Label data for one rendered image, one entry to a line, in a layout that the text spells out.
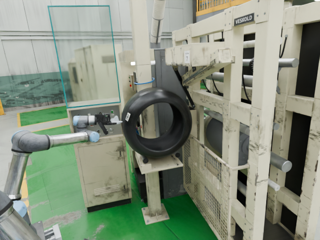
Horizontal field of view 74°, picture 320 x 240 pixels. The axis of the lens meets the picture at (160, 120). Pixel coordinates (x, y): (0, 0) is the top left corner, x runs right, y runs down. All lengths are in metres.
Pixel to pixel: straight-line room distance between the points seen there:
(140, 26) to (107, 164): 1.49
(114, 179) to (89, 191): 0.30
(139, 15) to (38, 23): 8.93
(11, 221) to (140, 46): 1.55
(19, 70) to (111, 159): 8.47
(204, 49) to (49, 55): 9.53
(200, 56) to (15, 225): 1.27
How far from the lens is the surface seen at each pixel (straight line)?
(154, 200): 2.47
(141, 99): 1.63
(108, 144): 2.45
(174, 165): 1.91
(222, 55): 1.44
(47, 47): 10.68
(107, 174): 2.60
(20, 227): 0.96
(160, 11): 2.40
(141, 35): 2.00
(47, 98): 10.63
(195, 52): 1.46
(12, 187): 1.62
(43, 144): 1.45
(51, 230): 1.73
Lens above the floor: 1.71
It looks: 16 degrees down
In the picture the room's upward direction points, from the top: 4 degrees counter-clockwise
